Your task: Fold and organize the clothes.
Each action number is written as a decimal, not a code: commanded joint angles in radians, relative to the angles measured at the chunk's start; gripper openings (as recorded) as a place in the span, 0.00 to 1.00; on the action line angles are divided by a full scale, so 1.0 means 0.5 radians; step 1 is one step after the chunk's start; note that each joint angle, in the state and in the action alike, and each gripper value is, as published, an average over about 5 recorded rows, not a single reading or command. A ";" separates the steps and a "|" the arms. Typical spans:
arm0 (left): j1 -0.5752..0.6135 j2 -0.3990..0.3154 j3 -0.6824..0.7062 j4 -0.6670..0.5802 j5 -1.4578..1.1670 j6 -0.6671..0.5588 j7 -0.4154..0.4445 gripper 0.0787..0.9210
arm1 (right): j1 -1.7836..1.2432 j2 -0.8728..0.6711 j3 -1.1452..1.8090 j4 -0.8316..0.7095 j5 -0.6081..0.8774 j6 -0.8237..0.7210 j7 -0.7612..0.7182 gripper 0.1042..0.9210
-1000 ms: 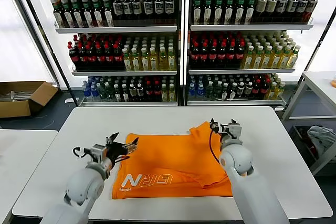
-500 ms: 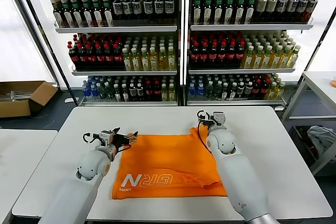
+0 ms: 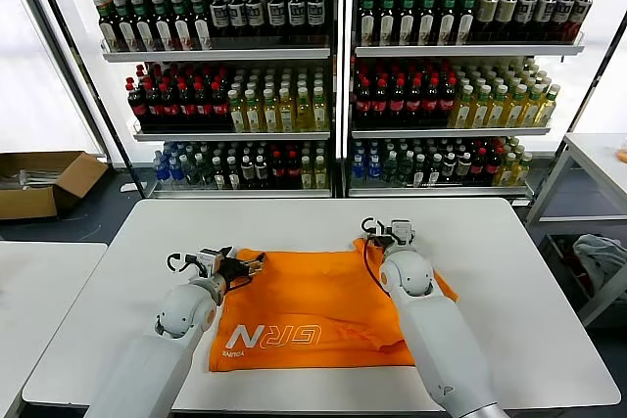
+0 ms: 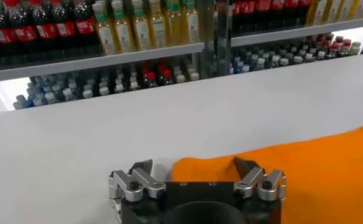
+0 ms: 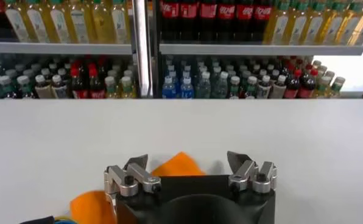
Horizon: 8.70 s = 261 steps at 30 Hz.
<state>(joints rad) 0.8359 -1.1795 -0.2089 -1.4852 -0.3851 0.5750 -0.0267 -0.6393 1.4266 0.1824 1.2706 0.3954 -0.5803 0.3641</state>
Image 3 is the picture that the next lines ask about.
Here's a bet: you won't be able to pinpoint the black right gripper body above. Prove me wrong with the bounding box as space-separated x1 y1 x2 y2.
366 234 396 255

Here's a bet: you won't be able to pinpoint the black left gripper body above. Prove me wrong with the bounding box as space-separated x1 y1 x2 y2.
215 258 249 292

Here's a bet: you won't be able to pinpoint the orange t-shirt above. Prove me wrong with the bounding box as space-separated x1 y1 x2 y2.
208 236 459 373

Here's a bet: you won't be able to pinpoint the grey metal shelf board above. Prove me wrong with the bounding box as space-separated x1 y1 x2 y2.
145 187 332 200
353 44 585 59
350 126 552 140
346 184 530 199
100 46 332 64
132 129 331 143

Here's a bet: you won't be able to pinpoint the clear green water bottle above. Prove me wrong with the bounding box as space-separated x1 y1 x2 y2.
194 153 211 188
179 154 196 188
396 151 412 185
380 151 397 185

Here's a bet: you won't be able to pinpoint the yellow tea bottle white cap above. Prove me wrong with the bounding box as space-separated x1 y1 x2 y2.
518 85 544 130
497 153 515 186
312 156 328 189
484 85 509 130
311 86 328 132
294 86 313 132
502 85 527 130
298 156 314 189
448 85 475 130
243 88 262 133
512 152 533 185
261 88 279 133
533 85 561 129
227 88 245 133
466 85 492 130
277 87 296 133

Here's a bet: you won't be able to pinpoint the red cap cola bottle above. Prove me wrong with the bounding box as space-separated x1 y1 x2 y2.
269 151 285 189
159 81 180 131
210 81 231 131
193 81 215 131
354 77 373 128
175 81 197 131
485 147 503 183
142 81 165 131
125 82 148 131
284 151 300 189
438 77 458 128
387 77 407 128
469 147 486 183
405 77 424 128
370 77 390 128
421 77 441 128

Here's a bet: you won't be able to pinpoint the black storage bin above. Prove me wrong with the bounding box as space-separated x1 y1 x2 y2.
540 231 603 312

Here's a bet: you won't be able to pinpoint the wrapped metal parts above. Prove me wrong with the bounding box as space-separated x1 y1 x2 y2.
17 167 65 189

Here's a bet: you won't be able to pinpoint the brown cardboard box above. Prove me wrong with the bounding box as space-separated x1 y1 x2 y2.
0 150 109 220

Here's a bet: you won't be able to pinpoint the crumpled grey cloth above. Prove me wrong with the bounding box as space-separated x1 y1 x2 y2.
571 234 627 298

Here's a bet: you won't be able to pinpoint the dark tea bottle green cap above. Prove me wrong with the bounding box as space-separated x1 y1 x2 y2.
415 0 436 47
455 0 476 47
436 0 457 47
115 0 137 52
151 0 174 52
189 0 213 51
132 0 156 52
376 0 397 47
396 0 416 47
170 0 194 51
97 0 119 52
357 0 377 47

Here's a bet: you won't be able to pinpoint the dark bottle white square label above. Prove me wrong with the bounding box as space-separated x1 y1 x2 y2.
210 0 230 48
305 0 325 48
515 0 536 43
286 0 307 48
245 0 265 48
551 0 574 43
227 0 248 48
265 0 286 48
532 0 555 43
567 0 594 43

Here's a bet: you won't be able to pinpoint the dark bottle beige label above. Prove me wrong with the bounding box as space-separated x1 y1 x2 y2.
496 0 518 43
475 0 499 43

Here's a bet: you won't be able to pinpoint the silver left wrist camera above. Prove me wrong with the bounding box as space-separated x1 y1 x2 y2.
197 249 221 275

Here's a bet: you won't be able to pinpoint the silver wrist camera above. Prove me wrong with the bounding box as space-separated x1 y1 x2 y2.
197 249 221 275
389 220 417 247

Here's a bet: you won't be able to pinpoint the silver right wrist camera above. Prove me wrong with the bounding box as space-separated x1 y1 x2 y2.
389 220 417 247

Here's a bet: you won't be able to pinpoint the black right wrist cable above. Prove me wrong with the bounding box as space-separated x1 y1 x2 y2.
361 215 392 238

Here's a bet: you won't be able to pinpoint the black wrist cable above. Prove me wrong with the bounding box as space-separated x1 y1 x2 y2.
166 252 200 275
361 215 392 238

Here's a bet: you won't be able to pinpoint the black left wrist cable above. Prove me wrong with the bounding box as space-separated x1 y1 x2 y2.
166 252 200 275

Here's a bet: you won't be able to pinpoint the grey metal frame table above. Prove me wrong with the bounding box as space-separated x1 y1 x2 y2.
523 132 627 329

